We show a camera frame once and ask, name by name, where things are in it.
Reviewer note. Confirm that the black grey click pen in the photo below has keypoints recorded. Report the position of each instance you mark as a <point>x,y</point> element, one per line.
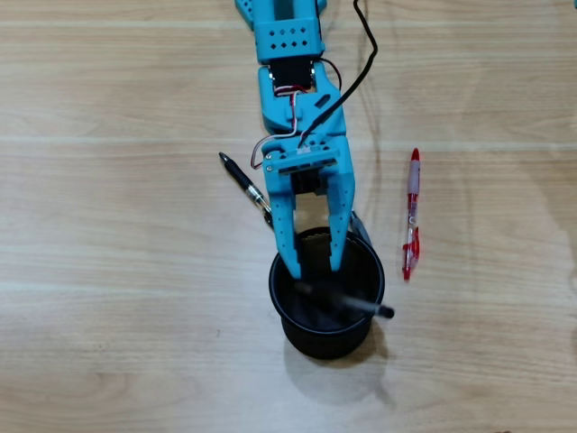
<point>360,227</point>

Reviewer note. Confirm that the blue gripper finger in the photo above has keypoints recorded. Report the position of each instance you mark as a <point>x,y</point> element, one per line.
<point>284,216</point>
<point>340,212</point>

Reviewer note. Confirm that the clear pen with black cap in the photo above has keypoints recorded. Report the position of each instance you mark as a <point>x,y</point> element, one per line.
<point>360,306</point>

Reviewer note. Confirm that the wrist camera on blue mount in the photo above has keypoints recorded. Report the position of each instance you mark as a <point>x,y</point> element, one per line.
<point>311,163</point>

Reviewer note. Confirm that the black mesh pen holder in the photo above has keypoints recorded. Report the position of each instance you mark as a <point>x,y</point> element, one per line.
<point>324,347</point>

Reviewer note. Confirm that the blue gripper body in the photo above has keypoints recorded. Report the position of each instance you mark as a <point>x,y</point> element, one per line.
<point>339,163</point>

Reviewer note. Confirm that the red retractable pen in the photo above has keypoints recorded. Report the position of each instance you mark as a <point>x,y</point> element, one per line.
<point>414,180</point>

